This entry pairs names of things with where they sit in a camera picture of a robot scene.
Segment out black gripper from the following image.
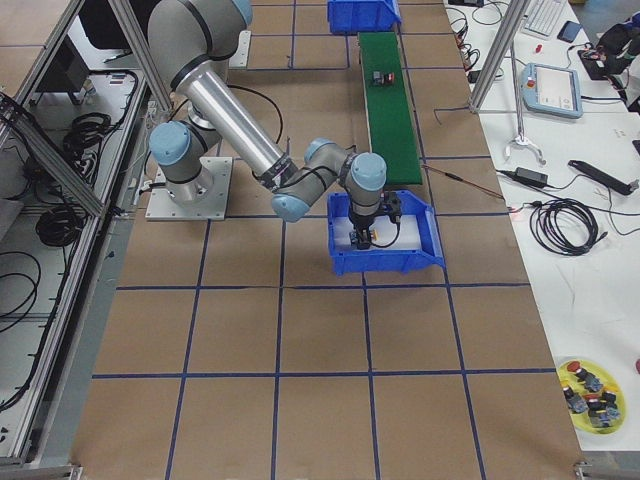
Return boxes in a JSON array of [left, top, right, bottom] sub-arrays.
[[348, 204, 380, 250]]

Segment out red mushroom push button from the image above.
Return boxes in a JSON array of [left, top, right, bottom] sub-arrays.
[[371, 71, 395, 87]]

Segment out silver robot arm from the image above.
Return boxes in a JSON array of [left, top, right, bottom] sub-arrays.
[[147, 1, 387, 250]]

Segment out yellow plate of buttons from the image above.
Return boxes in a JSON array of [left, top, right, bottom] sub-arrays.
[[557, 358, 626, 435]]

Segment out right blue plastic bin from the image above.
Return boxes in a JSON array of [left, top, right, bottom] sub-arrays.
[[327, 190, 445, 275]]

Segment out blue plastic bin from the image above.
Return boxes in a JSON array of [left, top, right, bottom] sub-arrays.
[[327, 190, 445, 275], [327, 0, 402, 35]]

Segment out green conveyor belt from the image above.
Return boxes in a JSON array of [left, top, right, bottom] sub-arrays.
[[358, 31, 422, 185]]

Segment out black power adapter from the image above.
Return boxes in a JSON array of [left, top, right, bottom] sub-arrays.
[[514, 167, 548, 188]]

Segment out reacher grabber tool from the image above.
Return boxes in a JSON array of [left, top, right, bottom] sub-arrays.
[[503, 0, 548, 168]]

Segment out left blue plastic bin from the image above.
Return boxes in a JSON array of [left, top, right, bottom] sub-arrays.
[[327, 0, 402, 35]]

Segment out black flat tool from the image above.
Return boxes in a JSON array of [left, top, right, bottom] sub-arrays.
[[568, 159, 639, 196]]

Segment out teach pendant tablet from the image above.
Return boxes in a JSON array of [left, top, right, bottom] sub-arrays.
[[520, 63, 583, 119]]

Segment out white keyboard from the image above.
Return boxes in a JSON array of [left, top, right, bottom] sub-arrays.
[[520, 0, 568, 38]]

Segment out red black wire pair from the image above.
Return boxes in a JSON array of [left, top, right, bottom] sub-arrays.
[[420, 162, 506, 201]]

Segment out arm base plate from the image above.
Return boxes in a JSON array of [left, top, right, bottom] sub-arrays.
[[229, 30, 252, 70], [146, 156, 233, 221]]

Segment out coiled black cable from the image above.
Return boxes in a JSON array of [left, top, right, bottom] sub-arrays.
[[529, 200, 600, 257]]

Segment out aluminium frame post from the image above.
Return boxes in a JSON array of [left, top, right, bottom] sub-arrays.
[[469, 0, 530, 113]]

